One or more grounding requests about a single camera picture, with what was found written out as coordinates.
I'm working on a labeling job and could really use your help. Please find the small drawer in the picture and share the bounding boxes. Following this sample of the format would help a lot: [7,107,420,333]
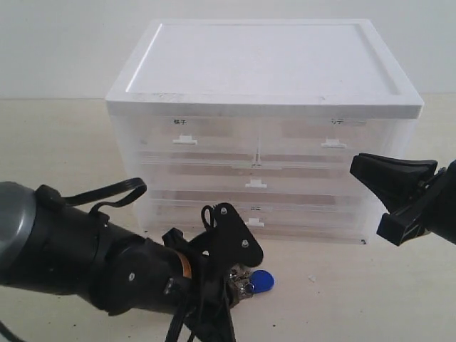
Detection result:
[251,118,372,165]
[136,116,259,161]

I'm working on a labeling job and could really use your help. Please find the keys with blue fob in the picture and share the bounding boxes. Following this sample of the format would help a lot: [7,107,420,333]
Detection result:
[227,265,275,308]

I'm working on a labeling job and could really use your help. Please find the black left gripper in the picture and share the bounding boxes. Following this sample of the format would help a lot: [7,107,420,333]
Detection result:
[162,228,235,309]

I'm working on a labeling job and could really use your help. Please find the top left small drawer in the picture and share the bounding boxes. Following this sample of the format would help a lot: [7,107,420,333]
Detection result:
[136,116,259,161]

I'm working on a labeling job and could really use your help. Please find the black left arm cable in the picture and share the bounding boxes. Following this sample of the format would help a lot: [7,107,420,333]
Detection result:
[58,177,148,217]

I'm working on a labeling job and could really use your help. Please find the top right small drawer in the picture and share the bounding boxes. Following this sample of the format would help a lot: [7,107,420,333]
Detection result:
[251,118,372,165]

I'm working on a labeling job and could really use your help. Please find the white translucent drawer cabinet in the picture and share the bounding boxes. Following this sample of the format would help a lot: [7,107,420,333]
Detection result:
[105,19,423,237]

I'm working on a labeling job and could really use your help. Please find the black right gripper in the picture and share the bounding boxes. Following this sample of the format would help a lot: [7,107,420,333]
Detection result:
[350,153,455,247]

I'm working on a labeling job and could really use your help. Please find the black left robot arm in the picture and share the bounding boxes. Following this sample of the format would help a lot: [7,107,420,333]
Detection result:
[1,178,242,316]

